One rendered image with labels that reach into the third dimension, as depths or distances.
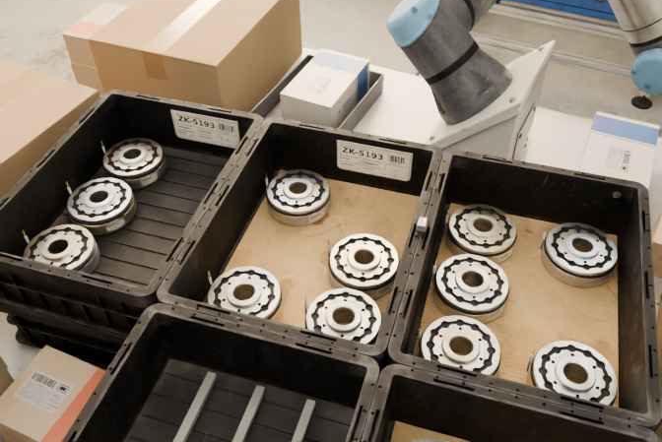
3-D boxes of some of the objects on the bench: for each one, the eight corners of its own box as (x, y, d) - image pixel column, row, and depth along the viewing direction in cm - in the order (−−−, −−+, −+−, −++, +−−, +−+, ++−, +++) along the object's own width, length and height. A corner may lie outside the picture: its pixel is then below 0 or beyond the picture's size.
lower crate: (137, 182, 132) (123, 136, 124) (276, 212, 125) (271, 164, 117) (12, 345, 104) (-17, 298, 96) (181, 394, 98) (166, 348, 90)
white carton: (585, 145, 139) (596, 110, 132) (645, 160, 135) (659, 125, 129) (567, 206, 125) (578, 170, 119) (633, 224, 122) (648, 189, 115)
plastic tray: (308, 71, 161) (307, 53, 157) (383, 92, 154) (384, 73, 151) (249, 132, 144) (247, 113, 140) (330, 157, 137) (330, 139, 133)
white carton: (322, 81, 157) (321, 47, 151) (368, 93, 153) (369, 59, 147) (282, 127, 144) (279, 93, 138) (331, 142, 140) (331, 107, 134)
